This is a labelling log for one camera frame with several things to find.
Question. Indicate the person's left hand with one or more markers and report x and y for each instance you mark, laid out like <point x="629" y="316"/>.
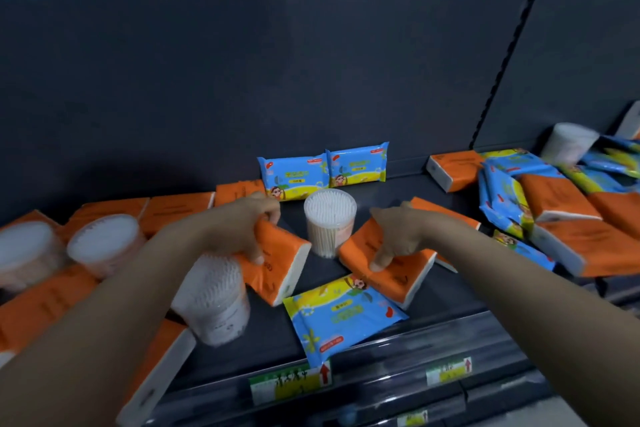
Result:
<point x="235" y="229"/>

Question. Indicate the person's right hand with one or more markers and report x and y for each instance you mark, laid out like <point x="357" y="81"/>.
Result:
<point x="407" y="234"/>

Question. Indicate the person's right thumb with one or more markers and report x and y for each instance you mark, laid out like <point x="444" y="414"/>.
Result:
<point x="381" y="259"/>

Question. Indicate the person's left thumb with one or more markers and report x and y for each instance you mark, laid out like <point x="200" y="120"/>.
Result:
<point x="257" y="251"/>

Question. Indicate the orange tissue pack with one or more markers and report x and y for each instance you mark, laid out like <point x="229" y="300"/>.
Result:
<point x="30" y="217"/>
<point x="457" y="166"/>
<point x="239" y="191"/>
<point x="102" y="211"/>
<point x="160" y="366"/>
<point x="555" y="196"/>
<point x="175" y="209"/>
<point x="280" y="266"/>
<point x="620" y="211"/>
<point x="447" y="214"/>
<point x="400" y="279"/>
<point x="590" y="246"/>
<point x="35" y="306"/>

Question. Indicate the person's left forearm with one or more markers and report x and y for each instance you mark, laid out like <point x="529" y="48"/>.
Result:
<point x="105" y="321"/>

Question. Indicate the person's right forearm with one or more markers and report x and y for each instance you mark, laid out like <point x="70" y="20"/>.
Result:
<point x="540" y="321"/>

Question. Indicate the clear cotton swab jar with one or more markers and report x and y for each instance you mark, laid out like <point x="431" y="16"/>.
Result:
<point x="330" y="221"/>
<point x="27" y="254"/>
<point x="567" y="144"/>
<point x="215" y="306"/>
<point x="105" y="244"/>

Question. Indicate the dark metal shelf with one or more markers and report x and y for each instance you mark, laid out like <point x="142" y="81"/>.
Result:
<point x="445" y="291"/>

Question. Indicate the blue wet wipe packet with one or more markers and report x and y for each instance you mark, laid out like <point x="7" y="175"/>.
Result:
<point x="357" y="164"/>
<point x="295" y="176"/>
<point x="340" y="319"/>

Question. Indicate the green yellow price label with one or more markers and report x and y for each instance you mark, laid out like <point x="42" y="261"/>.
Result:
<point x="412" y="419"/>
<point x="449" y="371"/>
<point x="287" y="381"/>

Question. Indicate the pile of blue wipe packets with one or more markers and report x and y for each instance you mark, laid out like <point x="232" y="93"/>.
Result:
<point x="505" y="196"/>

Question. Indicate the dark shelf back panel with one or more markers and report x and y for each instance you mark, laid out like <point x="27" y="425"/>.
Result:
<point x="585" y="56"/>
<point x="240" y="86"/>

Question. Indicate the dark slotted shelf upright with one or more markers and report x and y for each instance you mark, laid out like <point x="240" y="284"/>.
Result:
<point x="510" y="51"/>

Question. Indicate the white pack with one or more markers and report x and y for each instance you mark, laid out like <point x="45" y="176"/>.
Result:
<point x="631" y="121"/>

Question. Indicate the clear shelf price rail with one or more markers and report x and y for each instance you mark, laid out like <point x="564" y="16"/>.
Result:
<point x="400" y="356"/>

